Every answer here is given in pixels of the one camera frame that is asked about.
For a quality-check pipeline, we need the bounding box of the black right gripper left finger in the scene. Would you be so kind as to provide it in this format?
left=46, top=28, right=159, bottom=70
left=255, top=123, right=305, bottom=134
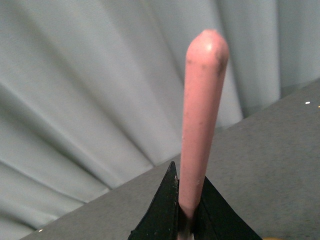
left=129, top=161, right=179, bottom=240

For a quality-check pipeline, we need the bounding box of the pink chopstick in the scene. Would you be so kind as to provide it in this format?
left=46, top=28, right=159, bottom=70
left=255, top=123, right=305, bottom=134
left=177, top=29, right=229, bottom=240

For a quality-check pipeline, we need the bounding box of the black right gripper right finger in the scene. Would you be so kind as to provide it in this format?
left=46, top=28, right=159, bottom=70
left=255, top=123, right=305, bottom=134
left=193, top=178, right=261, bottom=240

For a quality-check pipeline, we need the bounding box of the grey pleated curtain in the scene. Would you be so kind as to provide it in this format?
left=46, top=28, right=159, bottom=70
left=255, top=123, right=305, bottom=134
left=0, top=0, right=320, bottom=240

